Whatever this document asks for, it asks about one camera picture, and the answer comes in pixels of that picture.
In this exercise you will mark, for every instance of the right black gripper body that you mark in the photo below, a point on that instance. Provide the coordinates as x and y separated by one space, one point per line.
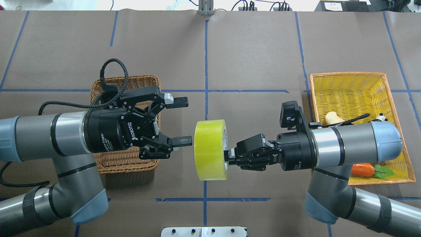
295 151

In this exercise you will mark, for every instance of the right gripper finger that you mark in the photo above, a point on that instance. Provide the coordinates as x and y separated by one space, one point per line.
230 154
236 162

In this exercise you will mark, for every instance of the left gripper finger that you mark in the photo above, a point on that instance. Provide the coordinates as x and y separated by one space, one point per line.
167 144
170 102

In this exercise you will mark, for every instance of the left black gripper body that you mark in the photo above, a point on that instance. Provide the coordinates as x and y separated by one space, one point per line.
106 130

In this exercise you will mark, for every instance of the yellow tape roll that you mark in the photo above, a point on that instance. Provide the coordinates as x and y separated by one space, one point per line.
210 143

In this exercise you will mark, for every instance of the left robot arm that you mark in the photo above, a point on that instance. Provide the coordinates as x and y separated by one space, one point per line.
79 193

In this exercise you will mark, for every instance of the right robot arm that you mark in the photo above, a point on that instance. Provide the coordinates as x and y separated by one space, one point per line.
331 153

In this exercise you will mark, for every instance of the brown wicker basket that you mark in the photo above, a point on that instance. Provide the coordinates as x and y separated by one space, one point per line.
124 161

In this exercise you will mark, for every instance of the yellow plastic basket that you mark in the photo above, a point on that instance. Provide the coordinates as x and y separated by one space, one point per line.
351 94

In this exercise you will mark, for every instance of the orange toy carrot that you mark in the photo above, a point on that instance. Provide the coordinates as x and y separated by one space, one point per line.
369 170

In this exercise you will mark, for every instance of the panda toy figure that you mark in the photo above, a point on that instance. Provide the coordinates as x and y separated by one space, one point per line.
380 118

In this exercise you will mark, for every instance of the black box device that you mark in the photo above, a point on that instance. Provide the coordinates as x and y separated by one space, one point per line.
341 6

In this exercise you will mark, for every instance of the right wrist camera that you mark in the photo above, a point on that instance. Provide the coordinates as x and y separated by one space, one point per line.
292 116

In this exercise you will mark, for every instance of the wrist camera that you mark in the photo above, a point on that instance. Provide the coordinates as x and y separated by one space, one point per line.
292 116
110 91

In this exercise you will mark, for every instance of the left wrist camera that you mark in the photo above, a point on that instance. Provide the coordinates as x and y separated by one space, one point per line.
110 91

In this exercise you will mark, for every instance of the white camera pole mount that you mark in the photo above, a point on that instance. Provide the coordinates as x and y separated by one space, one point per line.
203 231

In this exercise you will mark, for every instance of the aluminium frame post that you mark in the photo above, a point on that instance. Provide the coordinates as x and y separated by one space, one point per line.
205 7

